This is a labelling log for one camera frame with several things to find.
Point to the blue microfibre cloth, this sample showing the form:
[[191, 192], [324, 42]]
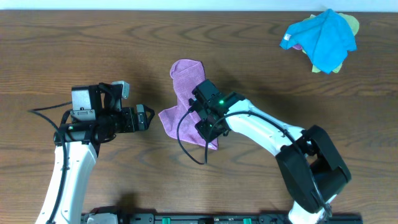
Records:
[[326, 39]]

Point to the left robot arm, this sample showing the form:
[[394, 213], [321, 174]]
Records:
[[96, 117]]

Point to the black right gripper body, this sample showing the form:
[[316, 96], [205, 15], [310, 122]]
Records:
[[204, 130]]

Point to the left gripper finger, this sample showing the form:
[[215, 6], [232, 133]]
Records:
[[149, 110], [147, 122]]

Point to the purple microfibre cloth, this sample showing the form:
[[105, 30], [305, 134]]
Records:
[[186, 74]]

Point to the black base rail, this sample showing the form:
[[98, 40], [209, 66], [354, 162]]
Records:
[[149, 218]]

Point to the yellow-green microfibre cloth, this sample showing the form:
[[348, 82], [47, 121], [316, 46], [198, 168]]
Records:
[[354, 25]]

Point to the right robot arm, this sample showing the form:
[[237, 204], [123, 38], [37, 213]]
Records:
[[313, 170]]

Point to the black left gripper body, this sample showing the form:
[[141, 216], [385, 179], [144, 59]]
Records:
[[124, 118]]

